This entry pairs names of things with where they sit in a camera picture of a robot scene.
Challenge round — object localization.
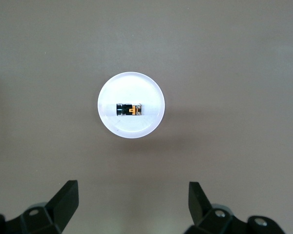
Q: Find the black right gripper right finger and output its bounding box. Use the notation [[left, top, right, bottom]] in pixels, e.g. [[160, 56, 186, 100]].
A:
[[185, 181, 288, 234]]

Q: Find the orange and black push-button switch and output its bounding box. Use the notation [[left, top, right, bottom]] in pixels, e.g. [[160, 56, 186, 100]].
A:
[[116, 103, 143, 117]]

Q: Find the pale pink round plate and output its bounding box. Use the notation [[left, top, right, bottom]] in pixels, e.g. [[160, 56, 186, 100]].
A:
[[97, 71, 166, 139]]

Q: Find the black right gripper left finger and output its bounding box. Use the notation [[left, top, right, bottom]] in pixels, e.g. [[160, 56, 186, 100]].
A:
[[0, 180, 79, 234]]

